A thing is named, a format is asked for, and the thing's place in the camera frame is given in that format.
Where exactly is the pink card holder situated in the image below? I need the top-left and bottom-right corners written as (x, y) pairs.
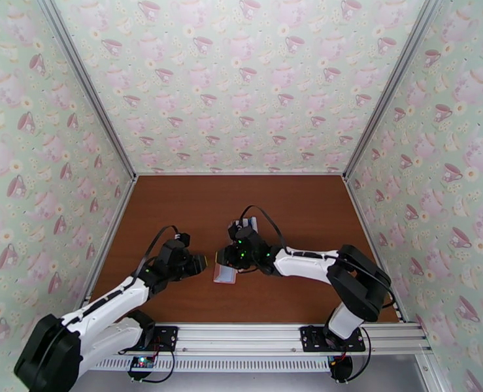
top-left (211, 264), bottom-right (238, 286)

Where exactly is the clear acrylic card stand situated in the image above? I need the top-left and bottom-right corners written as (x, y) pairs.
top-left (229, 216), bottom-right (260, 235)

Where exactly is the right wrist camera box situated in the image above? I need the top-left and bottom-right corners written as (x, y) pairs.
top-left (227, 222), bottom-right (255, 240)

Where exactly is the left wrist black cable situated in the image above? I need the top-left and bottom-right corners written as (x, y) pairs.
top-left (133, 225), bottom-right (181, 282)

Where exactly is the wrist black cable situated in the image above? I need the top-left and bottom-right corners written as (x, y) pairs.
top-left (239, 205), bottom-right (288, 251)
top-left (133, 225), bottom-right (181, 282)

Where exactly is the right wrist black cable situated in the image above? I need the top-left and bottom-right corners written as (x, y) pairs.
top-left (239, 205), bottom-right (288, 251)

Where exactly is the aluminium table side rail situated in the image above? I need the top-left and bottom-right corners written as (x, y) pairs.
top-left (344, 176), bottom-right (407, 323)
top-left (82, 176), bottom-right (139, 304)

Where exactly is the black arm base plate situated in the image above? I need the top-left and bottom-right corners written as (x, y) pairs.
top-left (299, 325), bottom-right (367, 353)
top-left (142, 325), bottom-right (180, 352)

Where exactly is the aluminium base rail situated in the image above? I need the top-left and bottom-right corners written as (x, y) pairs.
top-left (82, 321), bottom-right (433, 356)

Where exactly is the aluminium table end rail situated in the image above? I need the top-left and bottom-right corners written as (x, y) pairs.
top-left (136, 171), bottom-right (345, 177)

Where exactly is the black power cable loop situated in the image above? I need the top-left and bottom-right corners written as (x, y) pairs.
top-left (345, 327), bottom-right (373, 383)
top-left (141, 350), bottom-right (175, 384)

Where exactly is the green circuit board on mount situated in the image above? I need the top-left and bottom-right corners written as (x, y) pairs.
top-left (127, 355), bottom-right (156, 382)

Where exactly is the perforated metal cable tray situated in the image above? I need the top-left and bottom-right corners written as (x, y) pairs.
top-left (90, 353), bottom-right (337, 373)

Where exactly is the black round controller mount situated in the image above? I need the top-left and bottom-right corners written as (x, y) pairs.
top-left (327, 355), bottom-right (354, 383)

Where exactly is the aluminium frame post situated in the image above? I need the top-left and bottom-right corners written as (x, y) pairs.
top-left (35, 0), bottom-right (138, 180)
top-left (342, 0), bottom-right (447, 180)

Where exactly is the aluminium frame leg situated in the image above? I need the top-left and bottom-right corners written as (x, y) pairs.
top-left (414, 349), bottom-right (452, 392)

